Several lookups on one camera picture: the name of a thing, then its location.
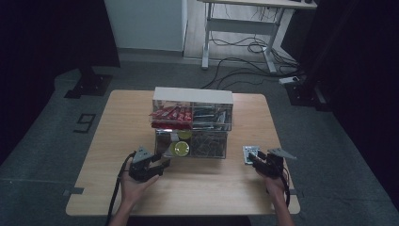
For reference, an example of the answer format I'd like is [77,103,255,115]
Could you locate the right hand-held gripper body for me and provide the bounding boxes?
[257,148,297,180]

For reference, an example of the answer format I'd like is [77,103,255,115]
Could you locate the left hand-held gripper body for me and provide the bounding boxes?
[128,145,158,183]

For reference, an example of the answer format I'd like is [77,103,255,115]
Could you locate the silver sachet packet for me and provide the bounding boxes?
[242,144,261,166]

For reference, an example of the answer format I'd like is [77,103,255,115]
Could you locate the clear acrylic organizer box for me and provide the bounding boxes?
[149,87,234,160]

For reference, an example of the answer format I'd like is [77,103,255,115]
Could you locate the person's right hand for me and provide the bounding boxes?
[255,168,289,199]

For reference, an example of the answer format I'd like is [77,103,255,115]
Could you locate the person's left hand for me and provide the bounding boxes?
[120,169,160,205]

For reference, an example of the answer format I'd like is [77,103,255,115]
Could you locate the large yellow round capsule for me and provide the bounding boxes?
[168,140,191,157]

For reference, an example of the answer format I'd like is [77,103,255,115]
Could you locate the pile of red packets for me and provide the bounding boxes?
[149,105,193,130]

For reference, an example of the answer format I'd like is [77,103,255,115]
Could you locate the pile of dark silver packets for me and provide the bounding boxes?
[192,106,232,131]

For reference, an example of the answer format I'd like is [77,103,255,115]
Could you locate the black stand base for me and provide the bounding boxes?
[284,74,331,113]
[64,64,113,100]

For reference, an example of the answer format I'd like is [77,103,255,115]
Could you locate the white power strip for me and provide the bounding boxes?
[279,75,301,86]

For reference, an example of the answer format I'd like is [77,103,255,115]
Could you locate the white metal desk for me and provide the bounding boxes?
[197,0,318,75]

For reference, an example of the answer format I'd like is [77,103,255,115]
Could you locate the white cabinet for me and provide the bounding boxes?
[104,0,188,52]

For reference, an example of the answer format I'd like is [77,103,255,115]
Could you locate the dark curtain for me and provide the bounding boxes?
[280,0,399,209]
[0,0,121,165]

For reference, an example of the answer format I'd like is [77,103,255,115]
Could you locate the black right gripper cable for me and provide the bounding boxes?
[280,168,291,208]

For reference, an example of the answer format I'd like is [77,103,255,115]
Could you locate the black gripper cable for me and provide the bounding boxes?
[280,168,291,208]
[104,151,136,226]

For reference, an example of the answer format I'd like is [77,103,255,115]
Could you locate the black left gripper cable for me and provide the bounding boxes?
[104,151,136,226]

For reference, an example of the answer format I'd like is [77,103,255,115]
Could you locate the black floor cables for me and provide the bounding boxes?
[200,31,303,90]

